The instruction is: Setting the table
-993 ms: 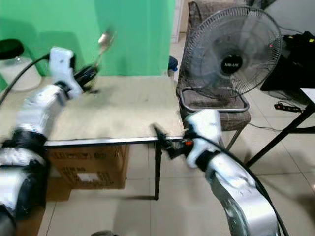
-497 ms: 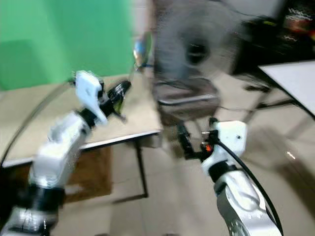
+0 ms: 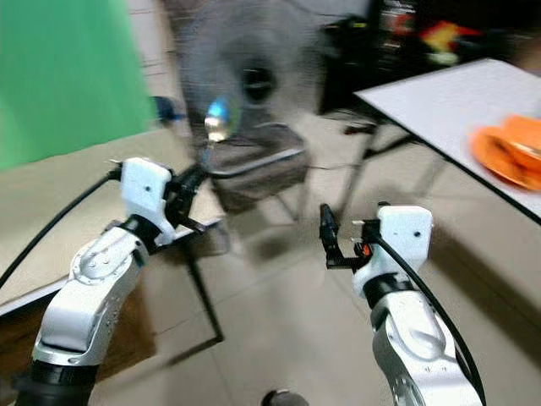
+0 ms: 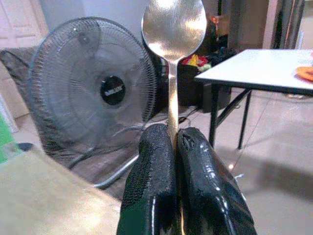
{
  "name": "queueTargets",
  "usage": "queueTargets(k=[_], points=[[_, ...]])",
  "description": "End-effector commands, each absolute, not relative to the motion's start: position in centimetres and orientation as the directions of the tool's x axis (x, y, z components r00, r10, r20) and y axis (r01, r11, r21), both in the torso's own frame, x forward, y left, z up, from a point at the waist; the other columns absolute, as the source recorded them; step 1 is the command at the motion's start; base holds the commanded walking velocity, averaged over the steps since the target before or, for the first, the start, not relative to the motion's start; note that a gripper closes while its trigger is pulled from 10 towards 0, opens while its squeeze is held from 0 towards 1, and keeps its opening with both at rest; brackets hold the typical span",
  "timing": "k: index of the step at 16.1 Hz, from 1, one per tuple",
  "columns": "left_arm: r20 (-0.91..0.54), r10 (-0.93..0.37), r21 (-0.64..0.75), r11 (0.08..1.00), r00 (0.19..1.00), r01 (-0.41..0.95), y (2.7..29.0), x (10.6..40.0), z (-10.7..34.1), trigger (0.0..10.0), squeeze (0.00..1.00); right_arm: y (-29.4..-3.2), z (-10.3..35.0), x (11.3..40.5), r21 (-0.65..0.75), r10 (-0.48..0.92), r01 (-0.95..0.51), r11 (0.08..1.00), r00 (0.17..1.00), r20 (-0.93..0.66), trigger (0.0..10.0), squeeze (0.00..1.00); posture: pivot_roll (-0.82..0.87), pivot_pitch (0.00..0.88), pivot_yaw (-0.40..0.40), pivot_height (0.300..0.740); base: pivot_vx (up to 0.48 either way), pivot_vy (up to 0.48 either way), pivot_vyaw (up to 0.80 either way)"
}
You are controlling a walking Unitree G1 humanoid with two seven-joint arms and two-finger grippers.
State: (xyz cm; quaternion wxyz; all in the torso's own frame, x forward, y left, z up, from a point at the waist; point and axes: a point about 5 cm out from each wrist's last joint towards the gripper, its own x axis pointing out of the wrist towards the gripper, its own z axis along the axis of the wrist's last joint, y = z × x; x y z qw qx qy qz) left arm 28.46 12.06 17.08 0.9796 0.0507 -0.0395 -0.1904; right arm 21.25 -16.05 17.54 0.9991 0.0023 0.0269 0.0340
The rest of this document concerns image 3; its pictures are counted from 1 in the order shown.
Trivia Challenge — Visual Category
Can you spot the shiny metal spoon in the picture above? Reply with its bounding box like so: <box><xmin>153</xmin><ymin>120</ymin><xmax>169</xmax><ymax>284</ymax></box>
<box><xmin>196</xmin><ymin>96</ymin><xmax>234</xmax><ymax>170</ymax></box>

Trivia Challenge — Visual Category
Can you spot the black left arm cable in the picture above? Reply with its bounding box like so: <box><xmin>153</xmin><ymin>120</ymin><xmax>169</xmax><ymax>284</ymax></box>
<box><xmin>0</xmin><ymin>165</ymin><xmax>124</xmax><ymax>288</ymax></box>

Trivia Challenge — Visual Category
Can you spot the large black floor fan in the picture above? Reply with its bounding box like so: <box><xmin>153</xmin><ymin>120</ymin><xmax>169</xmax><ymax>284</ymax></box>
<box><xmin>167</xmin><ymin>0</ymin><xmax>332</xmax><ymax>136</ymax></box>

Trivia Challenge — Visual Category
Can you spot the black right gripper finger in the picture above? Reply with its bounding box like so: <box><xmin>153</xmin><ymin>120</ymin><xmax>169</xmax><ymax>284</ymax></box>
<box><xmin>318</xmin><ymin>202</ymin><xmax>343</xmax><ymax>258</ymax></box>
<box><xmin>360</xmin><ymin>201</ymin><xmax>391</xmax><ymax>241</ymax></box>

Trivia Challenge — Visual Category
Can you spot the green backdrop cloth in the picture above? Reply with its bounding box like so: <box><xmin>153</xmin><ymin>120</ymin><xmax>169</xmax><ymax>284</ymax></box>
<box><xmin>0</xmin><ymin>0</ymin><xmax>159</xmax><ymax>172</ymax></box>

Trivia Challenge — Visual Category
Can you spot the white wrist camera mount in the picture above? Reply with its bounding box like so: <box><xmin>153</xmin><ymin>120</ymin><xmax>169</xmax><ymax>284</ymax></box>
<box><xmin>353</xmin><ymin>205</ymin><xmax>434</xmax><ymax>299</ymax></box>
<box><xmin>120</xmin><ymin>156</ymin><xmax>175</xmax><ymax>244</ymax></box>

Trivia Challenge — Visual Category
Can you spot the orange bowl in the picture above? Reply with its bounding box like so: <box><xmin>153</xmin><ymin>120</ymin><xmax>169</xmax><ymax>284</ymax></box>
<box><xmin>500</xmin><ymin>113</ymin><xmax>541</xmax><ymax>155</ymax></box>

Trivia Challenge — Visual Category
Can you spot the beige table with black legs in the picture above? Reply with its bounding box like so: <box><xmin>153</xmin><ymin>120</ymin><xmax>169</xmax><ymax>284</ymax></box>
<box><xmin>0</xmin><ymin>125</ymin><xmax>229</xmax><ymax>343</ymax></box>

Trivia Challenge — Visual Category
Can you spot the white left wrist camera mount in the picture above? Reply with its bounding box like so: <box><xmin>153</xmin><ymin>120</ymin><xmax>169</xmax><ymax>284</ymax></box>
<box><xmin>120</xmin><ymin>156</ymin><xmax>175</xmax><ymax>244</ymax></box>

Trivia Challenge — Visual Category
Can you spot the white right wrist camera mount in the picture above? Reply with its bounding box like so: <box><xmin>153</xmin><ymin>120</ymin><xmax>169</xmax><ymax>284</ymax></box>
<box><xmin>353</xmin><ymin>205</ymin><xmax>434</xmax><ymax>299</ymax></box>

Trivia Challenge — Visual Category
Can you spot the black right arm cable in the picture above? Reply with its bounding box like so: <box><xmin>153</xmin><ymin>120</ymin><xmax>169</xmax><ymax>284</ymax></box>
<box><xmin>372</xmin><ymin>230</ymin><xmax>489</xmax><ymax>406</ymax></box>

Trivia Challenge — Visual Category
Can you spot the red and yellow package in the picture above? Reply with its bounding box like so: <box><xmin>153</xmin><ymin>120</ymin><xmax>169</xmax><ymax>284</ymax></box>
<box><xmin>417</xmin><ymin>20</ymin><xmax>484</xmax><ymax>67</ymax></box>

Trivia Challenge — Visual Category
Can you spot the dark robot foot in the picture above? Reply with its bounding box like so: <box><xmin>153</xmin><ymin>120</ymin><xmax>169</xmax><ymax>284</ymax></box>
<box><xmin>260</xmin><ymin>388</ymin><xmax>315</xmax><ymax>406</ymax></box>

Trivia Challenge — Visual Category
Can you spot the black storage shelf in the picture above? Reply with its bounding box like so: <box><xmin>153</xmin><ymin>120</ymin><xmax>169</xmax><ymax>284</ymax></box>
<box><xmin>317</xmin><ymin>0</ymin><xmax>541</xmax><ymax>115</ymax></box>

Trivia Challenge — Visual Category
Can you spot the orange plate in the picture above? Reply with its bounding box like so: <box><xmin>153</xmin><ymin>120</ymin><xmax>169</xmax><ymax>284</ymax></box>
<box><xmin>468</xmin><ymin>125</ymin><xmax>541</xmax><ymax>193</ymax></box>

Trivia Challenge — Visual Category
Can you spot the small blue object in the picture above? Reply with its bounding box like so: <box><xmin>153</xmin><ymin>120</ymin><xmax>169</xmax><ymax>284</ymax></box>
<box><xmin>152</xmin><ymin>96</ymin><xmax>180</xmax><ymax>128</ymax></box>

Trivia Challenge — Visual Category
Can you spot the white table with black legs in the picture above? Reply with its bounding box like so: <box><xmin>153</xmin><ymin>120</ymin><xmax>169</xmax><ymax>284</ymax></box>
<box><xmin>334</xmin><ymin>58</ymin><xmax>541</xmax><ymax>225</ymax></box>

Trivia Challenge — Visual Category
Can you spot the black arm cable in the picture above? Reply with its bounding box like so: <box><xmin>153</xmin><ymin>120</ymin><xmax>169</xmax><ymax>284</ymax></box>
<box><xmin>372</xmin><ymin>230</ymin><xmax>489</xmax><ymax>406</ymax></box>
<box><xmin>0</xmin><ymin>165</ymin><xmax>124</xmax><ymax>288</ymax></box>

